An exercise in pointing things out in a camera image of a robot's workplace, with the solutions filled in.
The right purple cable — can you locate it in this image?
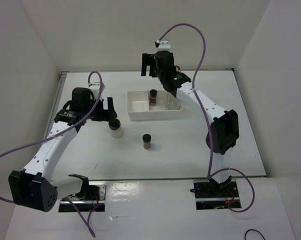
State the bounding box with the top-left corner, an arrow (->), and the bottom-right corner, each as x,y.
158,22 -> 256,213

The purple cable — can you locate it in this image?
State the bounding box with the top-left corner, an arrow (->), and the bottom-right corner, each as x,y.
0,71 -> 106,237
158,22 -> 256,213

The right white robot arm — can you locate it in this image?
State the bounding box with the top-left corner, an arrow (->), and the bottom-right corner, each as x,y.
141,50 -> 239,197

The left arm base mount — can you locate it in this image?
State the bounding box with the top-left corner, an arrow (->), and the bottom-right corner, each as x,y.
68,181 -> 107,213

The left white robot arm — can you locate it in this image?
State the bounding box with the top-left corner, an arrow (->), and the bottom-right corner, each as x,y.
8,83 -> 118,212

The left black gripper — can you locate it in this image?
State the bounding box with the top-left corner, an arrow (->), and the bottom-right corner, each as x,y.
83,96 -> 117,122

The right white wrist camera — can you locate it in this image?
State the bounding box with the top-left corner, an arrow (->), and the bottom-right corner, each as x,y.
155,40 -> 171,52

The spice jar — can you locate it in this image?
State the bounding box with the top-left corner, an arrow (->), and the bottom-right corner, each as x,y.
148,89 -> 158,106
142,133 -> 152,150

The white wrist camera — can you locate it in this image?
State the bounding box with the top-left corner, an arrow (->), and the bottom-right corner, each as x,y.
155,40 -> 171,52
88,82 -> 105,100

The glass oil bottle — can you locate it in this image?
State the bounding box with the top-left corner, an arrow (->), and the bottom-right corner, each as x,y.
175,65 -> 182,73
165,92 -> 182,111

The white divided organizer tray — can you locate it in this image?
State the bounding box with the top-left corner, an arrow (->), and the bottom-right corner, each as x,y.
126,90 -> 184,121

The black cable on floor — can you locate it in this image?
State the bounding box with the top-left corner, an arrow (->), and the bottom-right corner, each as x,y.
244,229 -> 266,240

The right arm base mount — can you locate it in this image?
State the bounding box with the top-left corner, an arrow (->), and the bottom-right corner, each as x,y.
190,179 -> 242,210

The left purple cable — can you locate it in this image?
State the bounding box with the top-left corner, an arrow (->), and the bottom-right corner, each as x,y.
0,71 -> 106,237

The white salt shaker black cap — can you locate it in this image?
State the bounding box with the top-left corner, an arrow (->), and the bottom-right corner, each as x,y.
108,118 -> 124,138

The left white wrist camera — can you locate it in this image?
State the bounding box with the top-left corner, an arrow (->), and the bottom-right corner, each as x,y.
88,82 -> 105,100

